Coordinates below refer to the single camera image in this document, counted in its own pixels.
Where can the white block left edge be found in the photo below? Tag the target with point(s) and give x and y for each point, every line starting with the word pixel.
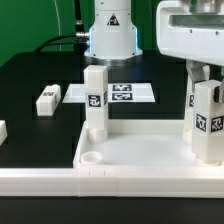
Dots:
pixel 3 131

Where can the white marker base plate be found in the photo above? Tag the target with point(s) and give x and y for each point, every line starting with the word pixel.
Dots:
pixel 117 92

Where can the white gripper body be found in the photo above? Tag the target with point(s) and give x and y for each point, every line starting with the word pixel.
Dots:
pixel 191 29

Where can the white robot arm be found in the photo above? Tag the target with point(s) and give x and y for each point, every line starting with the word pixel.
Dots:
pixel 113 35

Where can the white desk top tray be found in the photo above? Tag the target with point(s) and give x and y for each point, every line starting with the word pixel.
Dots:
pixel 139 143

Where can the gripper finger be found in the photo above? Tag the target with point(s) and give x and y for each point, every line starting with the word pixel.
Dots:
pixel 197 71
pixel 219 93

